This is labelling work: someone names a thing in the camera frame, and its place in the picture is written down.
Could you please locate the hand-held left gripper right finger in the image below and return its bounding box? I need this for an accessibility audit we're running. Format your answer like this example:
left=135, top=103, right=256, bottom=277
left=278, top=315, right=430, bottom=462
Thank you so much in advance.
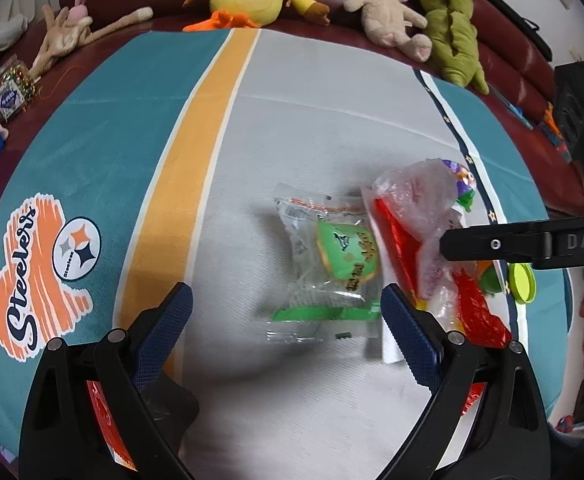
left=381, top=282, right=550, bottom=480

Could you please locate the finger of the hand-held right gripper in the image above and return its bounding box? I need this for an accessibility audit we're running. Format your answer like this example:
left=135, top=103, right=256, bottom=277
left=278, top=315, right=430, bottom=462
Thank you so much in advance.
left=439, top=219, right=549, bottom=270

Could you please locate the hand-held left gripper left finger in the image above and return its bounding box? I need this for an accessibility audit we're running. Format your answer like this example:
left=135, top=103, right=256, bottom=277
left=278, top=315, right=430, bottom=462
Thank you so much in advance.
left=19, top=282, right=200, bottom=480

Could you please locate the lime green plastic lid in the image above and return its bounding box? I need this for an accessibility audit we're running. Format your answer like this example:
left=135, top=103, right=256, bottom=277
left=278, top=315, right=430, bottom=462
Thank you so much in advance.
left=507, top=262, right=537, bottom=306

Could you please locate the red foil wrapper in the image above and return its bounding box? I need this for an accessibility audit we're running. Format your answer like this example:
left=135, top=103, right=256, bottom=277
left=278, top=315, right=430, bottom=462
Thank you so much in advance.
left=362, top=187, right=513, bottom=416

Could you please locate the clear plastic bag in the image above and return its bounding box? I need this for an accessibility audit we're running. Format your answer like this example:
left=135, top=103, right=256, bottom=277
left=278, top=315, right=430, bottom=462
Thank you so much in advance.
left=372, top=157, right=465, bottom=301

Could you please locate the clear green snack wrapper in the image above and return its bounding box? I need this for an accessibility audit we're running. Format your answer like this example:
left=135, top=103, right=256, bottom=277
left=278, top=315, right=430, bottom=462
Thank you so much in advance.
left=264, top=182, right=388, bottom=346

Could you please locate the small green plastic piece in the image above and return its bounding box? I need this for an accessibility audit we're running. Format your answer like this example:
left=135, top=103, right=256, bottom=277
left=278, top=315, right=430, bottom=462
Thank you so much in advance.
left=479, top=262, right=504, bottom=295

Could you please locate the thin blue book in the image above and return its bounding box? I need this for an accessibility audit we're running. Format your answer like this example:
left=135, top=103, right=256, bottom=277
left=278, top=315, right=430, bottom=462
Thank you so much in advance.
left=497, top=95, right=535, bottom=131

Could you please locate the purple green candy wrapper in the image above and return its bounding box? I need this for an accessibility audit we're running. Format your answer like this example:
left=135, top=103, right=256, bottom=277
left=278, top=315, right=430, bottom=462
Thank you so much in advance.
left=442, top=159, right=478, bottom=211

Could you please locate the dark red leather sofa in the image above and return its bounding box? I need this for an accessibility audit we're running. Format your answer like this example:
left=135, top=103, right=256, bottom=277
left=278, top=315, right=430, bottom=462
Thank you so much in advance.
left=0, top=0, right=584, bottom=216

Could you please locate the red foil packet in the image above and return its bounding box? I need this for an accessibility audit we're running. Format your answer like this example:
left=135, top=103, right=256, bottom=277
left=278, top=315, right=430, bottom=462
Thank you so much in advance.
left=84, top=380, right=138, bottom=471

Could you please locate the green dinosaur plush toy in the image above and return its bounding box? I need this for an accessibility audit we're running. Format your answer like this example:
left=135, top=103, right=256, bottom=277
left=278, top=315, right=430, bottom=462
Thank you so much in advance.
left=418, top=0, right=490, bottom=95

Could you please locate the beige plush doll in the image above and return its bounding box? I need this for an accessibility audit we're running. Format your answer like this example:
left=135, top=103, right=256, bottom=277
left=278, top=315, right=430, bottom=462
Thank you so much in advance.
left=343, top=0, right=433, bottom=63

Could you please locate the teal printed blanket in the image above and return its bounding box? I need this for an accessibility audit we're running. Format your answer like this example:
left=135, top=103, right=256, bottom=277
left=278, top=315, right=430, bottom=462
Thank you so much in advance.
left=0, top=27, right=580, bottom=480

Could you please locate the clear glitter jar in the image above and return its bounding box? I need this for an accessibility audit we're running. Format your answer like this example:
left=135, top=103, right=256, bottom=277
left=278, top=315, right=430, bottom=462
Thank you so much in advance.
left=0, top=57, right=37, bottom=122

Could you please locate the long-limbed rabbit plush toy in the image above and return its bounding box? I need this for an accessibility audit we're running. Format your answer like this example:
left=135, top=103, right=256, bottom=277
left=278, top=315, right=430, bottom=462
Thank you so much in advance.
left=29, top=0, right=154, bottom=80

